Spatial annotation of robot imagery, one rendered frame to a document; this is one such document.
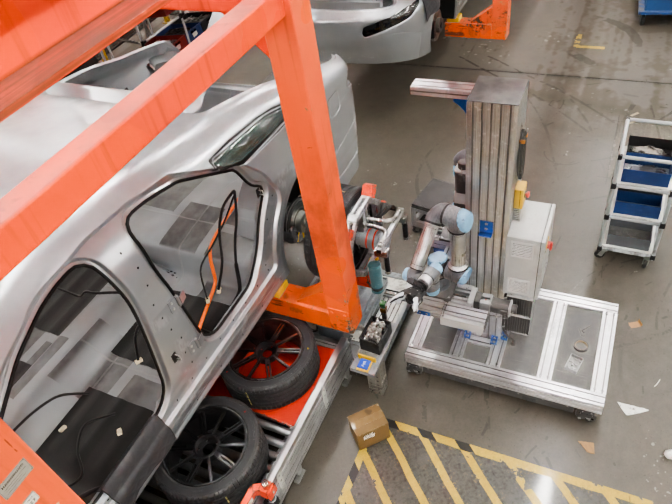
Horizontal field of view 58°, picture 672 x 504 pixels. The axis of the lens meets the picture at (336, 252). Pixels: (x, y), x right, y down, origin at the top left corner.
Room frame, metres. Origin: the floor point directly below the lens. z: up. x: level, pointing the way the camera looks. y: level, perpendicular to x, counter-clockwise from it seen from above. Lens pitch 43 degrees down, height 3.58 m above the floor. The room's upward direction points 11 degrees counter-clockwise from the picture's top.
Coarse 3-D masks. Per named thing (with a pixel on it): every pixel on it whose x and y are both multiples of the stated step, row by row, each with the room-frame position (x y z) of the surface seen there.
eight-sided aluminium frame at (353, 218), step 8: (360, 200) 3.05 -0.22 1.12; (368, 200) 3.04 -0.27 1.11; (376, 200) 3.15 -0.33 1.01; (360, 208) 2.97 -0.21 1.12; (352, 216) 2.91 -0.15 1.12; (360, 216) 2.93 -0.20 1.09; (376, 224) 3.19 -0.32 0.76; (352, 240) 2.80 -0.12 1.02; (352, 248) 2.78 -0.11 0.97; (368, 256) 3.04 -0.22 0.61; (376, 256) 3.05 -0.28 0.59; (360, 272) 2.83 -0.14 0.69
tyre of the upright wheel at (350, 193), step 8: (344, 184) 3.25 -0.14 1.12; (344, 192) 3.09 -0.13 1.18; (352, 192) 3.08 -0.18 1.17; (360, 192) 3.14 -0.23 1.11; (344, 200) 3.01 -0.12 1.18; (352, 200) 3.04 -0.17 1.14; (344, 208) 2.95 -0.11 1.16; (304, 240) 2.90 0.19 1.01; (304, 248) 2.88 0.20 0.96; (312, 248) 2.85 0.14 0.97; (312, 256) 2.83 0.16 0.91; (312, 264) 2.84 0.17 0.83; (360, 264) 3.02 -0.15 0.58; (312, 272) 2.87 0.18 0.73
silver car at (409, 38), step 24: (312, 0) 5.93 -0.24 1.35; (336, 0) 5.81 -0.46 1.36; (360, 0) 5.69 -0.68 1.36; (384, 0) 5.79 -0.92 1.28; (408, 0) 5.52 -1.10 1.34; (456, 0) 6.26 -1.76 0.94; (336, 24) 5.62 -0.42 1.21; (360, 24) 5.51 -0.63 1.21; (384, 24) 5.46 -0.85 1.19; (408, 24) 5.46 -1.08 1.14; (432, 24) 5.62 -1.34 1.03; (336, 48) 5.63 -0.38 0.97; (360, 48) 5.51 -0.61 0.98; (384, 48) 5.46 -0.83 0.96; (408, 48) 5.48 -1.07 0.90
